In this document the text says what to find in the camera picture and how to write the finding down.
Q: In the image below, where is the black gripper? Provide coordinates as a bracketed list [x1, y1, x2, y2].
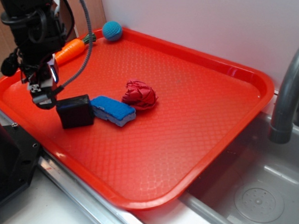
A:
[0, 7, 66, 110]

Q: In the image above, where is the black box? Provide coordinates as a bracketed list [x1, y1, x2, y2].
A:
[56, 94, 94, 129]

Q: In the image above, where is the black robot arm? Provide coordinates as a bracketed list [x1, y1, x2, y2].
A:
[0, 0, 67, 110]

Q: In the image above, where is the cardboard box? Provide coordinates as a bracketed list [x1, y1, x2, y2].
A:
[0, 0, 108, 87]

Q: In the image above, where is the orange toy carrot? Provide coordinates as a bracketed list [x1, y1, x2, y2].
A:
[55, 33, 97, 65]

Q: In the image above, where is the blue sponge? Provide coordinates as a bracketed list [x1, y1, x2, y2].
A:
[90, 96, 136, 127]

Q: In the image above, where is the blue knitted ball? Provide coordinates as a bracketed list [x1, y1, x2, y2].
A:
[102, 21, 123, 42]

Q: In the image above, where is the crumpled red paper ball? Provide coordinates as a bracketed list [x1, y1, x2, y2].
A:
[121, 79, 158, 111]

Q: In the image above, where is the red plastic tray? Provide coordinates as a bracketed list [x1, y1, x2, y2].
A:
[0, 29, 274, 210]

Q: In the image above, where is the grey toy sink basin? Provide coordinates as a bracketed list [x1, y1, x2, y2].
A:
[180, 113, 299, 224]

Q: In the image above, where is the grey sink faucet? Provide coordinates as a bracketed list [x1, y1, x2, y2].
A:
[268, 48, 299, 144]

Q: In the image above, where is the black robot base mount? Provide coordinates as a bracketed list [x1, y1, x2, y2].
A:
[0, 124, 42, 206]

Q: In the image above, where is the grey braided cable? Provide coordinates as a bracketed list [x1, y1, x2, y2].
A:
[57, 0, 96, 94]

